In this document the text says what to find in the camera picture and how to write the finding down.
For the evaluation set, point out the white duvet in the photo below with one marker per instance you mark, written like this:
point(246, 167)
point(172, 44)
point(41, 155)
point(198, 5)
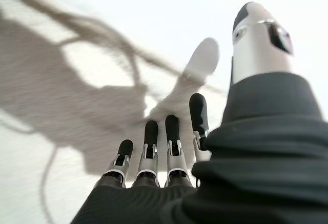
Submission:
point(202, 55)

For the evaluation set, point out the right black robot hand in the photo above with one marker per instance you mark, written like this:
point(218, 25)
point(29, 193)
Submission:
point(256, 157)

